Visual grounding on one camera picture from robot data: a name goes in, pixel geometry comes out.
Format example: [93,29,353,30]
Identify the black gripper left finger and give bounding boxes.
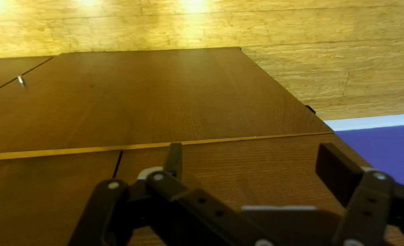
[67,142,276,246]

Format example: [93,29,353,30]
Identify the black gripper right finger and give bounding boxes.
[314,142,404,246]

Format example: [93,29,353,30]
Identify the brown wooden drawer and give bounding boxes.
[0,152,123,246]
[113,133,404,246]

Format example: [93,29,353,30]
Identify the white baseboard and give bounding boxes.
[323,112,404,133]

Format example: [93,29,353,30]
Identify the brown wooden cabinet door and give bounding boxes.
[0,56,53,96]
[0,47,332,155]

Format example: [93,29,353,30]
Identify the brown wooden shelving cabinet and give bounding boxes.
[0,130,334,164]

